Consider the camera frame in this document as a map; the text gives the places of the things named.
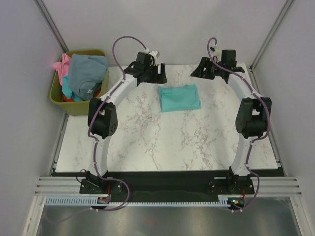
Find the teal t shirt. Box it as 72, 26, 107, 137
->
158, 84, 201, 113

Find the pink t shirt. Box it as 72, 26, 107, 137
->
53, 53, 71, 86

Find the aluminium frame rail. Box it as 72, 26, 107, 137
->
35, 177, 302, 197

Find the grey blue t shirt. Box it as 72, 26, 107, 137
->
68, 54, 108, 101

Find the orange red garment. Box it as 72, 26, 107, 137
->
63, 96, 74, 102

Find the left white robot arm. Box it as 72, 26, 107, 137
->
88, 50, 167, 193

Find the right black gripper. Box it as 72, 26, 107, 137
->
190, 58, 224, 81

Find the light blue cable duct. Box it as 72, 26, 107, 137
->
45, 196, 230, 207

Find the olive green laundry bin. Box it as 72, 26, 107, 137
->
49, 49, 107, 116

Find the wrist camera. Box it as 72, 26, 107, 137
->
147, 50, 160, 61
210, 45, 221, 60

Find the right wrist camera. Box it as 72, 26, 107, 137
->
210, 45, 221, 60

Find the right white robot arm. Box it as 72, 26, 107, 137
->
191, 50, 272, 194

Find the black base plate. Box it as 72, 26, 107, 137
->
79, 171, 254, 205

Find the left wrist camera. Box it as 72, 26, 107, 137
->
147, 50, 160, 61

